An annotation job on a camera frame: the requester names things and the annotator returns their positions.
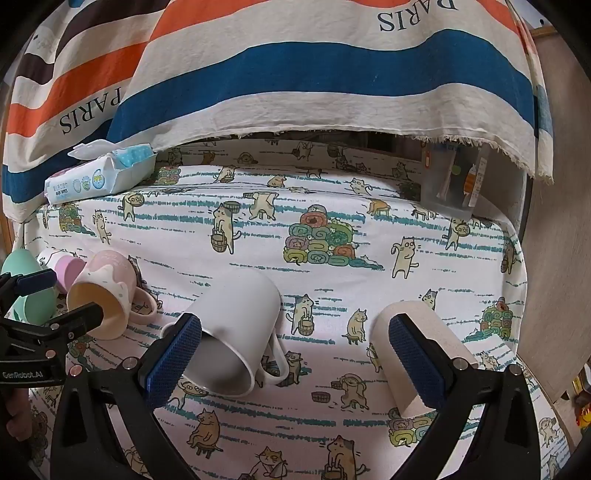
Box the white ceramic mug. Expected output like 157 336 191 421
182 269 290 398

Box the mint green cup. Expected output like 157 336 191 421
1 249 57 326

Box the small pink cup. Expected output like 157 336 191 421
36 248 86 294

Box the beige paper cup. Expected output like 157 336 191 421
370 301 479 418

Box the person's hand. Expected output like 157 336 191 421
6 389 32 442

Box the pink cream mug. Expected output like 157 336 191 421
66 250 158 340

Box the wet wipes pack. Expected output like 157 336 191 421
44 140 156 205

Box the cat print bed sheet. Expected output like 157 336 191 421
18 137 574 480

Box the clear plastic container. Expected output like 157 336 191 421
420 142 492 221

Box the striped Paris cloth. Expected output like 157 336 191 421
1 1 553 222

